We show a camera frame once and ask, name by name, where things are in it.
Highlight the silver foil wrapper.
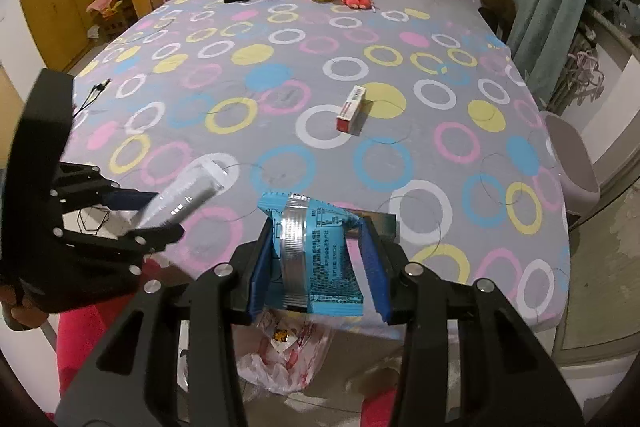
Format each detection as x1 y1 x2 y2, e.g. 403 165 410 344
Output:
129 159 230 230

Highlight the blue teal snack wrapper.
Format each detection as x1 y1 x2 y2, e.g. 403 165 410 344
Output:
258 192 363 317

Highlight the white red plastic trash bag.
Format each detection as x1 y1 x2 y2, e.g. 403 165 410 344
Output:
233 309 334 395

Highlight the person left hand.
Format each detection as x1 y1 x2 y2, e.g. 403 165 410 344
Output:
0 285 49 331

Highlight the red trouser right leg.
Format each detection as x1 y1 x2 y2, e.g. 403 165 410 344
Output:
360 388 396 427

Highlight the white orange snack wrapper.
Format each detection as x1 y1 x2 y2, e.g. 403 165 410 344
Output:
270 326 298 353

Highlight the dark orange flat packet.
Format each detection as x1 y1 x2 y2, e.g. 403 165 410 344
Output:
356 210 398 242

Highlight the pink plastic stool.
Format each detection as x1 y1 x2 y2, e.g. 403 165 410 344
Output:
541 112 601 218

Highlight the red white toothpaste box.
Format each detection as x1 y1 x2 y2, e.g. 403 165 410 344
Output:
336 86 367 133

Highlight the grey bedsheet with coloured rings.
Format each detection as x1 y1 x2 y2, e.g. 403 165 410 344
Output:
64 0 570 331

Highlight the black cable on bed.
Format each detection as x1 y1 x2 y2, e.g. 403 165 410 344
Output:
71 77 113 118

